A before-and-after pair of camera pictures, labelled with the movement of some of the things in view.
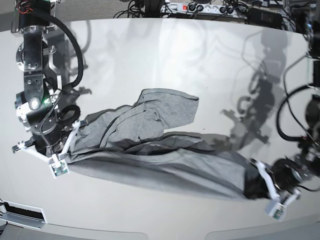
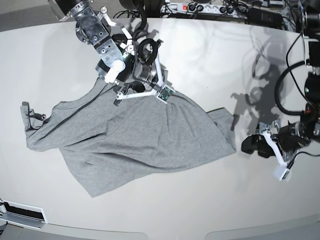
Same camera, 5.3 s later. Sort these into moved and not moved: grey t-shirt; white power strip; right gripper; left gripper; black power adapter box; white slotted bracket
Moved: grey t-shirt; left gripper; right gripper
Not moved: white slotted bracket; white power strip; black power adapter box
